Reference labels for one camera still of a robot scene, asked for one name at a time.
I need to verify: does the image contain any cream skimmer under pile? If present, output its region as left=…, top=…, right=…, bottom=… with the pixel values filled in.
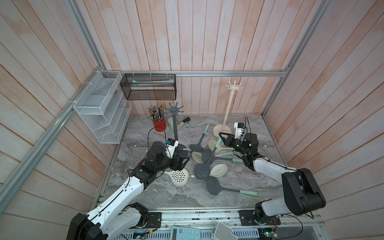
left=192, top=152, right=233, bottom=164

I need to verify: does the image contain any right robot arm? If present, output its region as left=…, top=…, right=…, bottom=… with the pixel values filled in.
left=219, top=132, right=326, bottom=225

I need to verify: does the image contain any cream utensil rack stand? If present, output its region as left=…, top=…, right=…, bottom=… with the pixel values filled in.
left=213, top=80, right=242, bottom=138

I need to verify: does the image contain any grey calculator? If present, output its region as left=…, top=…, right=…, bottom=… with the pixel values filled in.
left=170, top=226, right=201, bottom=240

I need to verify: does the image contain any red metal pencil cup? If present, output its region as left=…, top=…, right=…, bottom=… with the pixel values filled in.
left=153, top=119, right=167, bottom=132

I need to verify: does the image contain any white wire mesh shelf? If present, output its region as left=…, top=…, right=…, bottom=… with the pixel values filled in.
left=74, top=71, right=132, bottom=144

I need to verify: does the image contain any black mesh wall basket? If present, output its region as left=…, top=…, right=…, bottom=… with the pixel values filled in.
left=120, top=73, right=177, bottom=101

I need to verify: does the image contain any mint stapler black top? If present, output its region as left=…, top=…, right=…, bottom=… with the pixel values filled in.
left=177, top=117, right=191, bottom=131

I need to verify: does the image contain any cream skimmer centre front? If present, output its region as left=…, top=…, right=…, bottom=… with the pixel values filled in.
left=190, top=164, right=228, bottom=178

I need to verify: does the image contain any aluminium rail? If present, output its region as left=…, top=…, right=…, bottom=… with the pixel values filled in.
left=145, top=208, right=325, bottom=229

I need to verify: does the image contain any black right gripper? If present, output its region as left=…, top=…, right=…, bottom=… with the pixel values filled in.
left=219, top=132, right=249, bottom=158

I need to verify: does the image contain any grey skimmer hung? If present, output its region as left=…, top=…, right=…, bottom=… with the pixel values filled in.
left=202, top=149, right=243, bottom=164
left=194, top=138, right=222, bottom=180

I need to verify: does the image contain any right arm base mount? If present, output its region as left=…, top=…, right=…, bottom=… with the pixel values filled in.
left=239, top=208, right=281, bottom=226

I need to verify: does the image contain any grey skimmer front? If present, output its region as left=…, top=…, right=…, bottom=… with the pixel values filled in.
left=207, top=177, right=261, bottom=197

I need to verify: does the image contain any grey skimmer near grey rack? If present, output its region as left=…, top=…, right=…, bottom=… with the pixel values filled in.
left=190, top=123, right=210, bottom=153

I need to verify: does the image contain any grey utensil rack stand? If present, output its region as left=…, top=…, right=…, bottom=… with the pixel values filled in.
left=168, top=103, right=188, bottom=158

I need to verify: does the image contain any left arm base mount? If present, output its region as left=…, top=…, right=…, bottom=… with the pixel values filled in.
left=129, top=203, right=162, bottom=229

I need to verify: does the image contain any mint green pencil sharpener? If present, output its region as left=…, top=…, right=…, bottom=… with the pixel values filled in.
left=167, top=116, right=174, bottom=131

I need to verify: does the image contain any bundle of pencils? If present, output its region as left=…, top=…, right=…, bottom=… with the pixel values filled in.
left=148, top=106, right=167, bottom=122

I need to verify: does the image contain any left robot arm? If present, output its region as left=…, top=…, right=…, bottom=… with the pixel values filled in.
left=67, top=139, right=189, bottom=240

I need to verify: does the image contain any grey plastic box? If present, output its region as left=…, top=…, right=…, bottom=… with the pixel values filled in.
left=211, top=223, right=238, bottom=240

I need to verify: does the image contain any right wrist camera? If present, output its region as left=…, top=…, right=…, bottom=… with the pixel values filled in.
left=234, top=123, right=246, bottom=139

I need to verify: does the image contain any large cream skimmer left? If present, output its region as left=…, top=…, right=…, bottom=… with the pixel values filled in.
left=164, top=169, right=190, bottom=187

